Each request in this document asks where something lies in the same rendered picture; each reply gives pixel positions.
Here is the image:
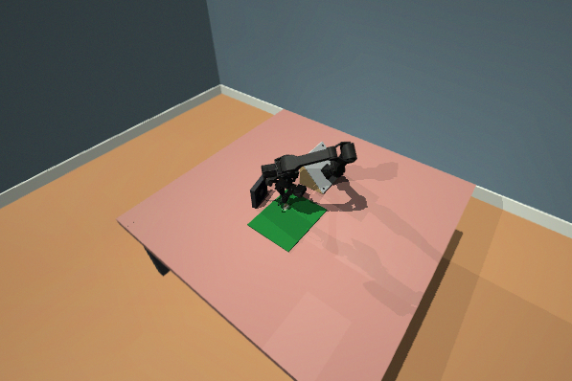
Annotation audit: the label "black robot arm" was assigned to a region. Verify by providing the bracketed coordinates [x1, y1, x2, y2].
[262, 142, 357, 182]

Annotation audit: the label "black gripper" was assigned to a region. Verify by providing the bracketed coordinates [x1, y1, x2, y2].
[265, 173, 307, 199]

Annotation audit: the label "green circuit board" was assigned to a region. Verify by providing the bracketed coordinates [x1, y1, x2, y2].
[247, 194, 327, 252]

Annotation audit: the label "black cable with plug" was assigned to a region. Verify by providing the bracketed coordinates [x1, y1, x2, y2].
[278, 193, 288, 206]

